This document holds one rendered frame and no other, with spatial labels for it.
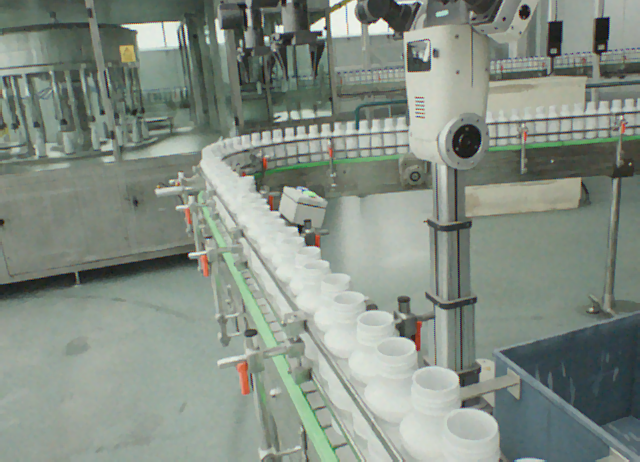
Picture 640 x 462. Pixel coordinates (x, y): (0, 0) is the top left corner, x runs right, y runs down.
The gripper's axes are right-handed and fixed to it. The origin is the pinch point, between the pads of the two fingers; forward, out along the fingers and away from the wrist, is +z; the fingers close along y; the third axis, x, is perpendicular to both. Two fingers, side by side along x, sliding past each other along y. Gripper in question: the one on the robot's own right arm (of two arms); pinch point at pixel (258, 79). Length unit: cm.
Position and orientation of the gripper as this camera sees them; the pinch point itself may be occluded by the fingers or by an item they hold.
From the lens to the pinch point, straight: 164.3
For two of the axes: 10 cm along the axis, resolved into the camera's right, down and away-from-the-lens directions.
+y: -9.5, 1.5, -2.9
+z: 0.7, 9.6, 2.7
